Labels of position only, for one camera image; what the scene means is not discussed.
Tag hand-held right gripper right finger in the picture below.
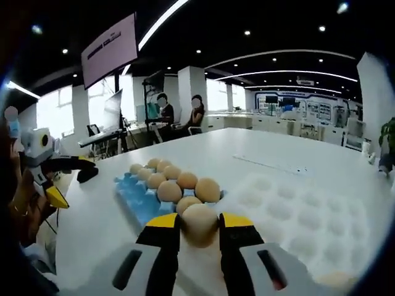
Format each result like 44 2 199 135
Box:
219 212 318 296

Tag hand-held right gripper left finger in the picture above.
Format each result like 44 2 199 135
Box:
89 212 181 296

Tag single brown egg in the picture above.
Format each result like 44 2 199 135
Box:
181 204 220 249

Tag blue egg tray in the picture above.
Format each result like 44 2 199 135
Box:
113 171 230 229

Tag group of brown eggs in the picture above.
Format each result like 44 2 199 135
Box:
314 270 360 289
128 157 222 213

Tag white foam tray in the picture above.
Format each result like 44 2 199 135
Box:
215 172 380 287

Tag person's left hand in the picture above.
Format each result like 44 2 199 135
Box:
12 187 47 228

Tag small black object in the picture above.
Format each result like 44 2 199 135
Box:
76 167 100 185

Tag blue face mask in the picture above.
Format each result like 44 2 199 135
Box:
8 120 22 137

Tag black low table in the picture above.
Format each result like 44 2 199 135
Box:
77 128 126 149

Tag large monitor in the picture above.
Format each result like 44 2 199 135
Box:
103 88 124 132

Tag white power strip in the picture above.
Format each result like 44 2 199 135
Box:
233 152 309 176

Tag white table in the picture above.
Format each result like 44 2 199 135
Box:
54 127 395 296

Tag hanging pale pink screen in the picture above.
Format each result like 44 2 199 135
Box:
80 12 139 90

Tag white low cabinets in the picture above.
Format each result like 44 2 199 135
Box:
206 112 343 146

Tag white office chair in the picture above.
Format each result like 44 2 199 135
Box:
344 118 365 150

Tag potted green plant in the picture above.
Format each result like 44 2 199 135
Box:
378 116 395 155

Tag blue framed display wall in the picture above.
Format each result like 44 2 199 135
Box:
254 89 349 120

